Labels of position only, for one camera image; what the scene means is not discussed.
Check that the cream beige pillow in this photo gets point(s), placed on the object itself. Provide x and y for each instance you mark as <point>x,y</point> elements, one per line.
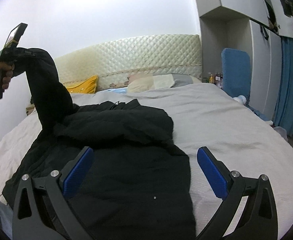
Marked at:
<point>144,82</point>

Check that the wooden nightstand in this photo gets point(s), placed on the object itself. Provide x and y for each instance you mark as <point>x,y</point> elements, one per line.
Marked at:
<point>29,109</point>

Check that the yellow pillow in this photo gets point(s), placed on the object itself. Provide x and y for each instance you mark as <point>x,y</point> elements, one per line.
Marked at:
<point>87,86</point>

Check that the black puffer jacket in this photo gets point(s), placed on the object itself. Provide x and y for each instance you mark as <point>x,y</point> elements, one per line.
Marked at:
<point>138,185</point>

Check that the light grey bed cover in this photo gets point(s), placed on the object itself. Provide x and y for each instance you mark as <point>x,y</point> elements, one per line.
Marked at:
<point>204,115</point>

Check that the blue curtain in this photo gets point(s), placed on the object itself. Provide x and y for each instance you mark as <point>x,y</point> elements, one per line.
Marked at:
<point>283,116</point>

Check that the cream quilted headboard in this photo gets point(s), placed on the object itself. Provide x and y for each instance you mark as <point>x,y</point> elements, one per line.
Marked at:
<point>114,61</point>

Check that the grey wardrobe cabinet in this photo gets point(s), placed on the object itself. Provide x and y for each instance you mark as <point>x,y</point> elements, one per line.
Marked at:
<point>253,26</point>

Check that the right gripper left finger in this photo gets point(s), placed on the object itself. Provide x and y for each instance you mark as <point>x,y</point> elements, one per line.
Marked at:
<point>41,209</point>

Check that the bottles on side table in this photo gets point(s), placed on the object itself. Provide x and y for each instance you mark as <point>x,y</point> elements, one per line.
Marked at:
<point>214,78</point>

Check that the light blue bed sheet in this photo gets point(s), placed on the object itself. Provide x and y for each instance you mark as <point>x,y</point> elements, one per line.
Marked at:
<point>114,90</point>

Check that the grey pillow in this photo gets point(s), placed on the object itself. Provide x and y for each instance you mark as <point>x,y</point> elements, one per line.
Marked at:
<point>184,79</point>

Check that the blue jeans leg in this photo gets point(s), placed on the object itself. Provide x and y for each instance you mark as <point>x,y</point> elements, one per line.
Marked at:
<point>6,215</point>

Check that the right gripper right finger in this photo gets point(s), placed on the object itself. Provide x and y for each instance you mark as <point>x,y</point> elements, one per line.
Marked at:
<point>248,209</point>

